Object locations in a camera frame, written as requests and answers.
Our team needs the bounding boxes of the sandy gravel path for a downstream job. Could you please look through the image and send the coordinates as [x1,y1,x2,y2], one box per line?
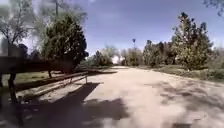
[0,65,224,128]

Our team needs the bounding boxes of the row of trees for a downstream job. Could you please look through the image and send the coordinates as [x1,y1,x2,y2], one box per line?
[89,39,178,68]

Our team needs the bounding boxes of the dark green conifer tree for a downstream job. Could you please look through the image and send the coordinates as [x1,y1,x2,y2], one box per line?
[40,13,90,74]

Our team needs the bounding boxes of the bare branched tree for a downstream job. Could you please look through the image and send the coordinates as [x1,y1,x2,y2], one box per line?
[0,0,36,58]

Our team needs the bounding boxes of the bushy green tree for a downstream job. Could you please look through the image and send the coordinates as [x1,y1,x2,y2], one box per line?
[170,11,215,72]

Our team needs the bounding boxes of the lamp pole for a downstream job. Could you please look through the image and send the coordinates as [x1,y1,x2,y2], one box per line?
[131,38,137,51]

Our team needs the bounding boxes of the tall thin-leaved tree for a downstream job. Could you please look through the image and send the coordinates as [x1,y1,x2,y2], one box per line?
[33,0,88,38]

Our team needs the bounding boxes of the dark bushes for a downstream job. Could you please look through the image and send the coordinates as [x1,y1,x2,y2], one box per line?
[8,43,43,61]

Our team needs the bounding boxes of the grass verge with low plants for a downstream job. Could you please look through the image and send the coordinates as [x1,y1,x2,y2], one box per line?
[136,63,224,84]

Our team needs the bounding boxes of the grass strip with bare patches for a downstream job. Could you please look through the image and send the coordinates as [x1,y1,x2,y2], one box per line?
[0,68,111,101]

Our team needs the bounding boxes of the white building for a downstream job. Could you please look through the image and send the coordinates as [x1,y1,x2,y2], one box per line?
[111,54,122,65]

